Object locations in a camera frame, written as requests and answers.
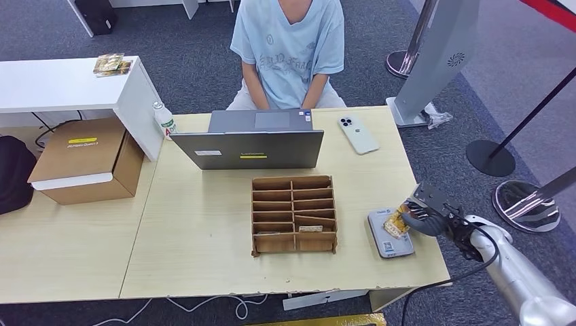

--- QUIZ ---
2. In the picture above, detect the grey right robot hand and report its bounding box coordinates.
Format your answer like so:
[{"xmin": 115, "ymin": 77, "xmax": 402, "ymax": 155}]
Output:
[{"xmin": 400, "ymin": 200, "xmax": 451, "ymax": 237}]

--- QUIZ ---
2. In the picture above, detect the gold patterned ID card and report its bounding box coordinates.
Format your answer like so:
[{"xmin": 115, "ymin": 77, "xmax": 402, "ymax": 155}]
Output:
[{"xmin": 382, "ymin": 203, "xmax": 411, "ymax": 240}]

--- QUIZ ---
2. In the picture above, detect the grey card reader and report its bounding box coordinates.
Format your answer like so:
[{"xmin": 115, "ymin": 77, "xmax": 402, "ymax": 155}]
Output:
[{"xmin": 367, "ymin": 207, "xmax": 416, "ymax": 259}]

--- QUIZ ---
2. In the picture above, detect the wooden card organizer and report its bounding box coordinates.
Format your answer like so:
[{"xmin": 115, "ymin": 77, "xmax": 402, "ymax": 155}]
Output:
[{"xmin": 250, "ymin": 175, "xmax": 338, "ymax": 257}]

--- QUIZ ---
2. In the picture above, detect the person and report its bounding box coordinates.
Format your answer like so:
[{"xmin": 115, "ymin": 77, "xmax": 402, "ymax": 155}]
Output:
[{"xmin": 226, "ymin": 0, "xmax": 347, "ymax": 111}]

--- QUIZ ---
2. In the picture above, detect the dark card pack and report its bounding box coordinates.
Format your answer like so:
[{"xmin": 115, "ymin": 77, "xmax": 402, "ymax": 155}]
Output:
[{"xmin": 95, "ymin": 60, "xmax": 133, "ymax": 78}]

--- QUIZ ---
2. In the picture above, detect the gold card stack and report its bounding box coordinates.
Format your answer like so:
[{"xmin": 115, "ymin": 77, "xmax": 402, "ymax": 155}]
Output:
[{"xmin": 93, "ymin": 53, "xmax": 125, "ymax": 74}]

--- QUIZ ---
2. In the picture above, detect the clear plastic wrap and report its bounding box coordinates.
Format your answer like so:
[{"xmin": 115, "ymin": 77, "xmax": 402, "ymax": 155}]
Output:
[{"xmin": 421, "ymin": 102, "xmax": 454, "ymax": 130}]

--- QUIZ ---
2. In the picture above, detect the white smartphone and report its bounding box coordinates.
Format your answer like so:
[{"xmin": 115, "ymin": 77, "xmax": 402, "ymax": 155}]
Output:
[{"xmin": 337, "ymin": 114, "xmax": 380, "ymax": 156}]

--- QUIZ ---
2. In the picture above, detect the yellow floor mat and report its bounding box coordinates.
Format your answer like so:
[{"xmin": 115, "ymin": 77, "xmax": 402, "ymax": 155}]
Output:
[{"xmin": 245, "ymin": 312, "xmax": 388, "ymax": 326}]

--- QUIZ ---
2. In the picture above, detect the grey kiosk stand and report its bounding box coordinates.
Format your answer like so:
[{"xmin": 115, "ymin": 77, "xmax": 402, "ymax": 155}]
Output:
[{"xmin": 386, "ymin": 0, "xmax": 480, "ymax": 129}]

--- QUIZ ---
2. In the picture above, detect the grey laptop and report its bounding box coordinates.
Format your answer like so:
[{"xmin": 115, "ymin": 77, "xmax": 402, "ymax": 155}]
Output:
[{"xmin": 169, "ymin": 109, "xmax": 325, "ymax": 171}]

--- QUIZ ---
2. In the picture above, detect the red barrier belt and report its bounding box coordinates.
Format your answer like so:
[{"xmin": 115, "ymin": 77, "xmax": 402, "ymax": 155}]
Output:
[{"xmin": 520, "ymin": 0, "xmax": 576, "ymax": 33}]

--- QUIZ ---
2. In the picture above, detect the white plastic drink bottle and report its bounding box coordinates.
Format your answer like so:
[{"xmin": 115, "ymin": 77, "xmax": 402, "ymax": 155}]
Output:
[{"xmin": 151, "ymin": 101, "xmax": 177, "ymax": 141}]

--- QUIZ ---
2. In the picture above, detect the brown cardboard box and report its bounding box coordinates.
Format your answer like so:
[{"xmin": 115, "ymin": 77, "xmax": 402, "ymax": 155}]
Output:
[{"xmin": 26, "ymin": 118, "xmax": 145, "ymax": 206}]

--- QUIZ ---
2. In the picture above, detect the black computer tower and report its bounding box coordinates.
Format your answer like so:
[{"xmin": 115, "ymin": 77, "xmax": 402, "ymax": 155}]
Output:
[{"xmin": 73, "ymin": 0, "xmax": 118, "ymax": 37}]

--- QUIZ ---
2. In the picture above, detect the white side shelf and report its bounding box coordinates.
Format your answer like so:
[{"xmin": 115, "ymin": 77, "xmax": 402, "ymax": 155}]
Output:
[{"xmin": 0, "ymin": 56, "xmax": 164, "ymax": 163}]

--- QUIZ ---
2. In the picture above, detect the black bag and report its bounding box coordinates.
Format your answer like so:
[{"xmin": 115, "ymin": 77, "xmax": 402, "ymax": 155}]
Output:
[{"xmin": 0, "ymin": 136, "xmax": 37, "ymax": 216}]

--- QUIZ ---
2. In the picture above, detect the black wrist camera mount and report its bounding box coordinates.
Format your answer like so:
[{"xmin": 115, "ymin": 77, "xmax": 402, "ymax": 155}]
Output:
[{"xmin": 412, "ymin": 181, "xmax": 461, "ymax": 217}]

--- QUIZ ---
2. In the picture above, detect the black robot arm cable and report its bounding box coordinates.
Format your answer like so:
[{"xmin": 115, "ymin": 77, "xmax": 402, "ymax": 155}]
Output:
[{"xmin": 399, "ymin": 215, "xmax": 501, "ymax": 326}]

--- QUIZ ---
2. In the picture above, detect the black stanchion post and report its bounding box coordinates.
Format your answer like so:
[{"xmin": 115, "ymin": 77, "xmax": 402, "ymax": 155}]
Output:
[{"xmin": 465, "ymin": 67, "xmax": 576, "ymax": 178}]

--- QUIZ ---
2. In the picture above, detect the chrome stanchion post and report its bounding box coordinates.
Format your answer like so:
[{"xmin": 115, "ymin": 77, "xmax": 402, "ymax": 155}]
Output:
[
  {"xmin": 385, "ymin": 0, "xmax": 437, "ymax": 79},
  {"xmin": 491, "ymin": 166, "xmax": 576, "ymax": 234}
]

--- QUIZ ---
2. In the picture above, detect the white metal bracket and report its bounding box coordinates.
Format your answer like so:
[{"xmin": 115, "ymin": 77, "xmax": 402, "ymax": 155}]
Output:
[{"xmin": 282, "ymin": 289, "xmax": 370, "ymax": 311}]

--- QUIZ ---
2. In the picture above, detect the white cable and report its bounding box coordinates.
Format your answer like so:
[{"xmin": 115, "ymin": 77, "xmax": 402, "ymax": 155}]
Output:
[{"xmin": 92, "ymin": 294, "xmax": 268, "ymax": 326}]

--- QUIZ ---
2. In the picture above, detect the white desk frame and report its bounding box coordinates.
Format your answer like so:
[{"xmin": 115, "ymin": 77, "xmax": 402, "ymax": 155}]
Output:
[{"xmin": 66, "ymin": 0, "xmax": 236, "ymax": 38}]

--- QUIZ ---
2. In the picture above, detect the black floor cable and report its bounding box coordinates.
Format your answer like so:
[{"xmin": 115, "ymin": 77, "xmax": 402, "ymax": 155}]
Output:
[{"xmin": 29, "ymin": 110, "xmax": 84, "ymax": 149}]

